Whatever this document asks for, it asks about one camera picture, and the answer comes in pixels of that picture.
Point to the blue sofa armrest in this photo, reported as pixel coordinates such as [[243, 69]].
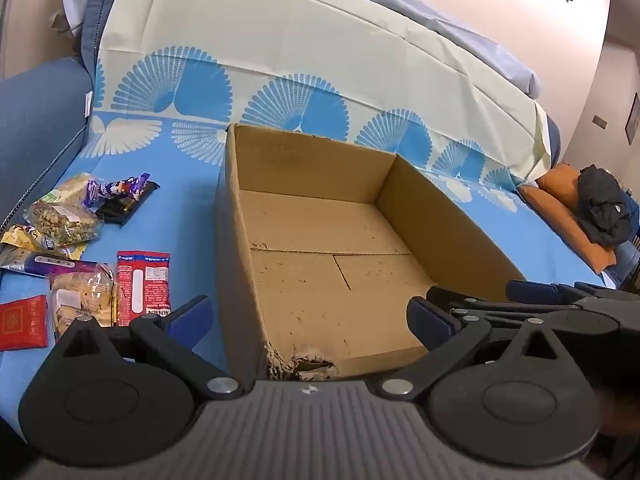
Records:
[[40, 125]]

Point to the small wall frame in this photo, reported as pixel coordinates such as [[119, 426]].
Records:
[[633, 120]]

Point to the clear bag of biscuits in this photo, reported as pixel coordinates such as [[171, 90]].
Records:
[[82, 295]]

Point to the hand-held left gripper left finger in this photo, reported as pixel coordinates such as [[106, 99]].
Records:
[[191, 316]]

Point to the black snack packet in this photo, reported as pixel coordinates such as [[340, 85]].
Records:
[[135, 208]]

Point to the beige snack bag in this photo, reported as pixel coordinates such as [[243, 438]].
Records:
[[72, 187]]

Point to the yellow snack packet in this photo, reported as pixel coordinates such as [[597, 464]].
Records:
[[25, 237]]

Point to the blue fan-print blanket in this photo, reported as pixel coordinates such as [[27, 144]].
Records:
[[175, 200]]

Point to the wall switch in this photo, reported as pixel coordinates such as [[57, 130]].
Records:
[[600, 121]]

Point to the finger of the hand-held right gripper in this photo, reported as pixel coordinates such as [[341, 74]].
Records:
[[455, 296], [530, 292]]

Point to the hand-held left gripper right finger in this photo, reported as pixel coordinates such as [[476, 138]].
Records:
[[426, 321]]

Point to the dark clothes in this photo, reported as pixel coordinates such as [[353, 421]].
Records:
[[602, 205]]

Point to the red and white snack packet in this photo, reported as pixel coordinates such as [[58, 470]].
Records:
[[145, 280]]

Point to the orange pillow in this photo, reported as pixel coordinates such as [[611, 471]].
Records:
[[555, 205]]

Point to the purple and silver snack packet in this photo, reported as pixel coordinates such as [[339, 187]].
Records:
[[40, 263]]

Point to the clear bag of green nuts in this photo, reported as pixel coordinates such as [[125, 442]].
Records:
[[60, 222]]

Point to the brown cardboard box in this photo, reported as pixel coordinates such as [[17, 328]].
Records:
[[310, 225]]

